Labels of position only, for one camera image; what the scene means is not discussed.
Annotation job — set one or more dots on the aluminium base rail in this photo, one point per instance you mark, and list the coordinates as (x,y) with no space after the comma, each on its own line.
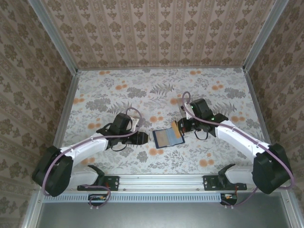
(161,181)

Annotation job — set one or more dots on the orange credit card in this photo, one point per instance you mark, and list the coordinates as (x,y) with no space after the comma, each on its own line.
(176,130)

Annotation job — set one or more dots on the aluminium table end rail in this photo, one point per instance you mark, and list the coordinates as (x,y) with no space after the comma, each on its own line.
(161,69)

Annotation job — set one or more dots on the floral table cover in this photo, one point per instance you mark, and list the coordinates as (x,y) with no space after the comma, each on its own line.
(118,83)

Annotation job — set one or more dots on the aluminium frame post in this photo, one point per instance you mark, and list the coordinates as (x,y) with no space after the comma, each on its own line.
(55,38)
(264,35)

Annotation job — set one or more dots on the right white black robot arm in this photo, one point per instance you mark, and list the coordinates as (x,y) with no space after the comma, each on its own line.
(237,140)

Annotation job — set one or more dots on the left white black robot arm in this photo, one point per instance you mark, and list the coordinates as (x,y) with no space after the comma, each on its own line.
(85,145)

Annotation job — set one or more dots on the grey metal panel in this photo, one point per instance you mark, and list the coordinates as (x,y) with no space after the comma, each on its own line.
(161,216)

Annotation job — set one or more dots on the aluminium table side rail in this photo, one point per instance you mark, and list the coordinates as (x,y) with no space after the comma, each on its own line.
(64,118)
(260,118)

